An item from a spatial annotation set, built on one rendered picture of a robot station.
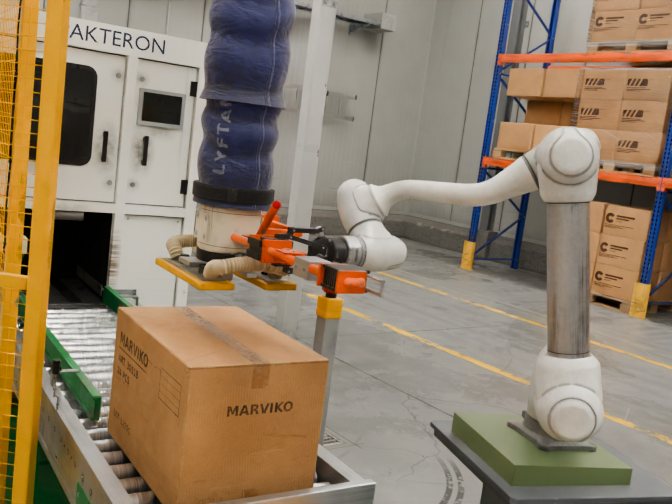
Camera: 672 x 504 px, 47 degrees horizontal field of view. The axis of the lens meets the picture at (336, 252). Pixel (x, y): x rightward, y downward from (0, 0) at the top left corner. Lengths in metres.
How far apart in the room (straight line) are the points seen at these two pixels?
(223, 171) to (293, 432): 0.72
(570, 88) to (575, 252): 8.43
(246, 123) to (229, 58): 0.17
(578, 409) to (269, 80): 1.13
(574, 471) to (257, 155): 1.16
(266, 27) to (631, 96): 7.91
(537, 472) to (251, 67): 1.26
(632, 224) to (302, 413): 7.79
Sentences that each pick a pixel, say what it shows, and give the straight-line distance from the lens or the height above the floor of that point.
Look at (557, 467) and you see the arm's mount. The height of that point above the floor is 0.80.
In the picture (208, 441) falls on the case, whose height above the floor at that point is 0.75.
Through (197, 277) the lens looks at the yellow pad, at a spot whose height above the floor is 1.13.
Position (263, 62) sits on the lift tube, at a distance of 2.07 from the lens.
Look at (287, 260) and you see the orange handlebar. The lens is 1.83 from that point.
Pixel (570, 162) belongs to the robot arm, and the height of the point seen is 1.55.
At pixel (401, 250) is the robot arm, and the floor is 1.26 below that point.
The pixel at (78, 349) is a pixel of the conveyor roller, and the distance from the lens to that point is 3.42.
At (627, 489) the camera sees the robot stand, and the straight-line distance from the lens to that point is 2.18.
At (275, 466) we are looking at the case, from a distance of 2.12.
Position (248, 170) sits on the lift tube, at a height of 1.42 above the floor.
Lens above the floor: 1.53
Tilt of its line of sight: 8 degrees down
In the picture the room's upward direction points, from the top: 7 degrees clockwise
